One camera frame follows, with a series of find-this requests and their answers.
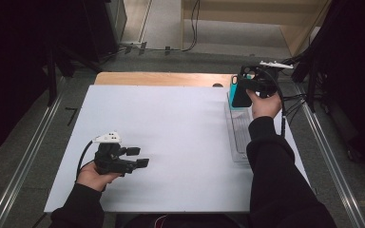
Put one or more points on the dark desk grommet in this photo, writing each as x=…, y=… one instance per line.
x=217, y=85

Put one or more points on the clear plastic rack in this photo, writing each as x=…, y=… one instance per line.
x=239, y=133

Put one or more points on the black curtain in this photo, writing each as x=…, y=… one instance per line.
x=12, y=63
x=355, y=63

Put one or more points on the white table board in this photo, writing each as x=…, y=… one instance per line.
x=187, y=183

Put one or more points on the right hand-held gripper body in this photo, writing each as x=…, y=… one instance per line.
x=269, y=80

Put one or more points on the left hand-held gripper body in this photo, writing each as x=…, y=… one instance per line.
x=109, y=160

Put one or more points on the black metal stand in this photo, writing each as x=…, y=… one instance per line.
x=52, y=79
x=312, y=85

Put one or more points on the person's right hand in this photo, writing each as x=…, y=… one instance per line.
x=266, y=107

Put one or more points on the dark cabinet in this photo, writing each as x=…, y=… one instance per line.
x=104, y=25

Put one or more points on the aluminium floor rail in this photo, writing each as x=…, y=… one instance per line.
x=332, y=164
x=22, y=167

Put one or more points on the light wooden shelf unit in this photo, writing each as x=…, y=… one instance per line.
x=266, y=19

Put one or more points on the person's left hand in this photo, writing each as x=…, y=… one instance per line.
x=90, y=179

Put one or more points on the blue orange patterned phone case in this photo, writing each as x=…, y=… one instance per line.
x=232, y=95

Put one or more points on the wooden desk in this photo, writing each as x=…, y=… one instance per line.
x=158, y=78

